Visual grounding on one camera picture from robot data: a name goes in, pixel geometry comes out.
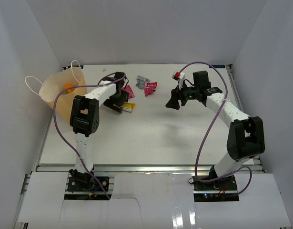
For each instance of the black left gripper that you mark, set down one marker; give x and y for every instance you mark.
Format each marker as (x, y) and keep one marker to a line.
(109, 102)

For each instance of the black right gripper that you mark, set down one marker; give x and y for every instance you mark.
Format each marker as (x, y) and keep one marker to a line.
(176, 94)

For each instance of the yellow snack bar wrapper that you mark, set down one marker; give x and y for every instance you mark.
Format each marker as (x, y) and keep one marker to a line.
(127, 107)

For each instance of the red snack packet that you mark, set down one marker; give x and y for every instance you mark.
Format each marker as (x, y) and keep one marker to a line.
(129, 90)
(150, 88)

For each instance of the silver snack packet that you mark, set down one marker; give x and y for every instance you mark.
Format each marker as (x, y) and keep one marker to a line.
(141, 81)

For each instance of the orange chips bag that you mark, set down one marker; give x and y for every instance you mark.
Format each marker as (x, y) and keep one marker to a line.
(68, 88)

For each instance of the brown paper bag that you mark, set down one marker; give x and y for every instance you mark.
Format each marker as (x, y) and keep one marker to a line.
(52, 89)

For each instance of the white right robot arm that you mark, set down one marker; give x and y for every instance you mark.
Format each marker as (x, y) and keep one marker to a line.
(246, 135)

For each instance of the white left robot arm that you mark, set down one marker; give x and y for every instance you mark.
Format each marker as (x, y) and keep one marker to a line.
(85, 120)

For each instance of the blue label sticker right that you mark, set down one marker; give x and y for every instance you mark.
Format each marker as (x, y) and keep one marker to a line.
(219, 66)

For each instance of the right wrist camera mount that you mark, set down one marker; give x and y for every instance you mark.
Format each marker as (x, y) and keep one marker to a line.
(178, 76)

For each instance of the aluminium right side rail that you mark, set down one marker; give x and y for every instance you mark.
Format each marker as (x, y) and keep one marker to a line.
(233, 97)

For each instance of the aluminium rail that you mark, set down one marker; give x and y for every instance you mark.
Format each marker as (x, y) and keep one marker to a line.
(34, 166)
(120, 168)
(233, 97)

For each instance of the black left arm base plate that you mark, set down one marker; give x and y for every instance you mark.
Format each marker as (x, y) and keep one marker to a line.
(76, 186)

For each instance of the aluminium front rail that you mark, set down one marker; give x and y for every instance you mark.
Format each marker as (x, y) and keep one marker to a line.
(120, 168)

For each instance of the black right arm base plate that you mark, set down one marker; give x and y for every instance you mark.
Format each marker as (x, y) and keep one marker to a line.
(228, 184)

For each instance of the aluminium left side rail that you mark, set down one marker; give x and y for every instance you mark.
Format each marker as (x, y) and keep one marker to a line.
(34, 166)

